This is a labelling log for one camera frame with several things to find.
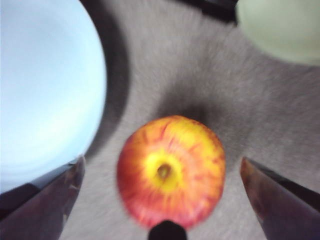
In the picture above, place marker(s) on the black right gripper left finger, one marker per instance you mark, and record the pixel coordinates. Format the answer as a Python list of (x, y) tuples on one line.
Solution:
[(42, 210)]

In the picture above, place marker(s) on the green plate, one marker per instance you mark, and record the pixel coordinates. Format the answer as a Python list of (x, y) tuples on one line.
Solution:
[(282, 27)]

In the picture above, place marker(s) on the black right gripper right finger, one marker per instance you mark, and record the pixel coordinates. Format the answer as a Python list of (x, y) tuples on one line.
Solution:
[(282, 207)]

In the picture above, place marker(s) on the red yellow apple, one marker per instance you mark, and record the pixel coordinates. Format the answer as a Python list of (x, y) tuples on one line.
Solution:
[(172, 172)]

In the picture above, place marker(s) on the black plate rack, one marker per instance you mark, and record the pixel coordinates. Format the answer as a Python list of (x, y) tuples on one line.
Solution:
[(210, 8)]

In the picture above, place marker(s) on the blue plate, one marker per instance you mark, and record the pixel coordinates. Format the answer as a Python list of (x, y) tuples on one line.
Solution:
[(47, 87)]

